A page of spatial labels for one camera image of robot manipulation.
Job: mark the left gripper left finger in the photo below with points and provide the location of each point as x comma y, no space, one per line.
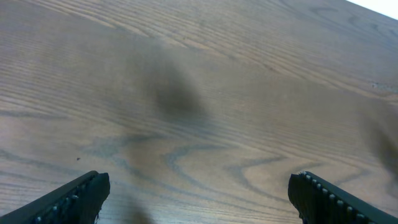
78,201

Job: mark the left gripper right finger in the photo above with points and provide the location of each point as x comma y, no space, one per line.
320,202

